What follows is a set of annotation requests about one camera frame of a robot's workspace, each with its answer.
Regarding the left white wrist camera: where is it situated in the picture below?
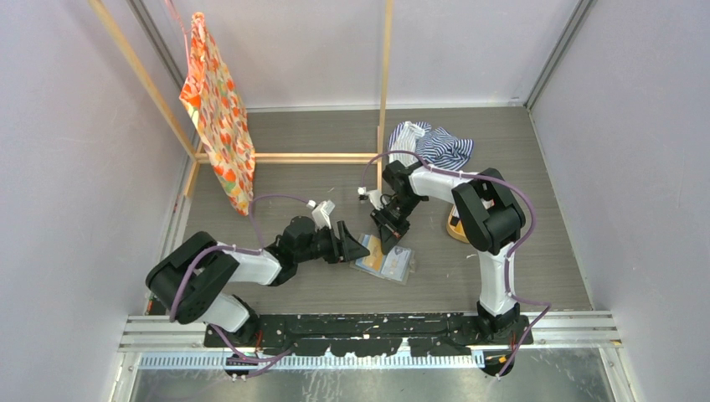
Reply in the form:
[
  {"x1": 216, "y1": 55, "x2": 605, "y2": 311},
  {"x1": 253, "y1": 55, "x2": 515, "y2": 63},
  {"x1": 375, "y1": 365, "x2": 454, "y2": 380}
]
[{"x1": 311, "y1": 200, "x2": 335, "y2": 229}]

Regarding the blue white striped cloth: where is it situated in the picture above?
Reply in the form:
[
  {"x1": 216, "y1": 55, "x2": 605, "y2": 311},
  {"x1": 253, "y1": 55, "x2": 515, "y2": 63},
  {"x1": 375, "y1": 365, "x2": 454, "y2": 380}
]
[{"x1": 387, "y1": 121, "x2": 475, "y2": 171}]

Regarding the yellow oval tray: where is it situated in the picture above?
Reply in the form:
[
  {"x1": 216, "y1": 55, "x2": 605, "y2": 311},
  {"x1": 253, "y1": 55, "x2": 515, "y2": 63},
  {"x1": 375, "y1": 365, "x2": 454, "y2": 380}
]
[{"x1": 445, "y1": 206, "x2": 469, "y2": 244}]

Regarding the silver VIP card front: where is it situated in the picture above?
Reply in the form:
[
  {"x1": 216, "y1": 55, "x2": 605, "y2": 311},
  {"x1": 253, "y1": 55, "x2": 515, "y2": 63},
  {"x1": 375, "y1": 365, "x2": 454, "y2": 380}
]
[{"x1": 381, "y1": 246, "x2": 413, "y2": 282}]

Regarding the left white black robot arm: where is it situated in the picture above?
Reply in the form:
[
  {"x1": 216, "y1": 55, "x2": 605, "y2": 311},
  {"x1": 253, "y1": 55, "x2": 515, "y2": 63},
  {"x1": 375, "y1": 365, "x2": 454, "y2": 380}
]
[{"x1": 145, "y1": 216, "x2": 370, "y2": 347}]

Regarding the orange floral cloth bag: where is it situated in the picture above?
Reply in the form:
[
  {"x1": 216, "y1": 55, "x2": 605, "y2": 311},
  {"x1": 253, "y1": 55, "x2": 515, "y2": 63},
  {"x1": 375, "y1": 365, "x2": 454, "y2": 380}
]
[{"x1": 179, "y1": 12, "x2": 255, "y2": 216}]

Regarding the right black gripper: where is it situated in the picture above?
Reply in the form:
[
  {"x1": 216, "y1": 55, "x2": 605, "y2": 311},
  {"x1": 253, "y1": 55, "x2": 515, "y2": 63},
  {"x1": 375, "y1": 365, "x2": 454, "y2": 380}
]
[{"x1": 372, "y1": 195, "x2": 424, "y2": 255}]

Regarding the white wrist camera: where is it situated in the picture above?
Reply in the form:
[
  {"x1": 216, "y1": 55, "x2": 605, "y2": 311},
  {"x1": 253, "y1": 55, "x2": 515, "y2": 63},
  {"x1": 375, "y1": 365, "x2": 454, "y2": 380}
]
[
  {"x1": 358, "y1": 187, "x2": 387, "y2": 210},
  {"x1": 311, "y1": 200, "x2": 335, "y2": 229}
]

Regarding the clear grey card holder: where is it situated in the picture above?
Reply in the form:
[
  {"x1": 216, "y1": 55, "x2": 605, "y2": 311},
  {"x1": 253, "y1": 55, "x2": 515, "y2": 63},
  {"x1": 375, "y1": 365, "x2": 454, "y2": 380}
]
[{"x1": 350, "y1": 234, "x2": 416, "y2": 285}]

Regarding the wooden rack frame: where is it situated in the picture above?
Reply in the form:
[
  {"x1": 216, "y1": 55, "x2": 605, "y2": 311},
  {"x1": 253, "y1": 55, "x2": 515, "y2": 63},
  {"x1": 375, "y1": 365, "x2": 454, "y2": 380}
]
[{"x1": 88, "y1": 0, "x2": 394, "y2": 198}]

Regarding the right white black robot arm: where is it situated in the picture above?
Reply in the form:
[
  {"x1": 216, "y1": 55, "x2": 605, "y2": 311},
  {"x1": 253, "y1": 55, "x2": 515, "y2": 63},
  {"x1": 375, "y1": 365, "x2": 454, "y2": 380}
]
[{"x1": 371, "y1": 161, "x2": 526, "y2": 344}]

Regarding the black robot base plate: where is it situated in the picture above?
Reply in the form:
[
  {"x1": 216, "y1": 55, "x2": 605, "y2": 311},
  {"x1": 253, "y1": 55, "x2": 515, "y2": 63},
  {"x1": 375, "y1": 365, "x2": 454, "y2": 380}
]
[{"x1": 203, "y1": 312, "x2": 532, "y2": 358}]

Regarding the aluminium rail frame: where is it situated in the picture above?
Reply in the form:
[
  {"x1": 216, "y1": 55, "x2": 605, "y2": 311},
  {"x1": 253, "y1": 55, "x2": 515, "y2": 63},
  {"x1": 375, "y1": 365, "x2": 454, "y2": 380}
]
[{"x1": 109, "y1": 311, "x2": 638, "y2": 401}]

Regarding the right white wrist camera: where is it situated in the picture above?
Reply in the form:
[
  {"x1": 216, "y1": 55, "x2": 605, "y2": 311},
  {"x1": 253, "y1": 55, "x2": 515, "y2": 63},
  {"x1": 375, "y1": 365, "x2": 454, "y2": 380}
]
[{"x1": 358, "y1": 187, "x2": 387, "y2": 210}]

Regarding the gold VIP card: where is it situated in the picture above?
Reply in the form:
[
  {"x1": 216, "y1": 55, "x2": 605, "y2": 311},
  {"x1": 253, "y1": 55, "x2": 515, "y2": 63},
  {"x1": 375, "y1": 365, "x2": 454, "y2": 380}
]
[{"x1": 360, "y1": 234, "x2": 383, "y2": 274}]

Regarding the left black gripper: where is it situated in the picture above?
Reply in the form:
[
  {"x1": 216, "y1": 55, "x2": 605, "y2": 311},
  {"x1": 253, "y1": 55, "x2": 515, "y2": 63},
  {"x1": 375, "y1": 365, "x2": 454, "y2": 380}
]
[{"x1": 295, "y1": 220, "x2": 369, "y2": 264}]

